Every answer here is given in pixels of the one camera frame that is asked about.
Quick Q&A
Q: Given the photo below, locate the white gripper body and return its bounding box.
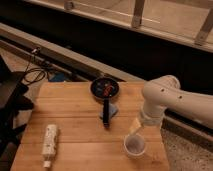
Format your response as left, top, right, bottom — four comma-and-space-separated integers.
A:
139, 110, 164, 127

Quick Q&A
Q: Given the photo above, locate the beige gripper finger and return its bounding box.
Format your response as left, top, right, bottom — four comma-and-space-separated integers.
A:
130, 118, 142, 135

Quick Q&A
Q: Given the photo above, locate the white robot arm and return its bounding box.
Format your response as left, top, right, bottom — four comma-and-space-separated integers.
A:
130, 75, 213, 134

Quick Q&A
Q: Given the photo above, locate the red item in pan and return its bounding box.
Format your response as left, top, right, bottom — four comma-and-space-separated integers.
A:
104, 86, 111, 96

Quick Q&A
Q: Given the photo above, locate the black frying pan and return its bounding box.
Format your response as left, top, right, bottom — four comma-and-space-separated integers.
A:
90, 77, 119, 128

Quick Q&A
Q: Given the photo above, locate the white remote controller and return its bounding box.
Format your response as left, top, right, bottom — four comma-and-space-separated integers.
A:
42, 124, 58, 168

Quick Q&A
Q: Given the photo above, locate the blue box on floor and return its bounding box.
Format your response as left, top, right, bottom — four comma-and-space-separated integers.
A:
50, 73, 65, 82

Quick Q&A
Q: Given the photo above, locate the black chair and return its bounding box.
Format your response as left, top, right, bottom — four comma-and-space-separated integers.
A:
0, 56, 35, 161

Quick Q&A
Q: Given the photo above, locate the black cable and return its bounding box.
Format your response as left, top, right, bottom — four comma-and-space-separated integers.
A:
22, 49, 54, 84

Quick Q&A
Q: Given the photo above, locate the metal window rail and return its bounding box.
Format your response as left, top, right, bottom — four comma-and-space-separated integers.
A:
0, 23, 213, 142

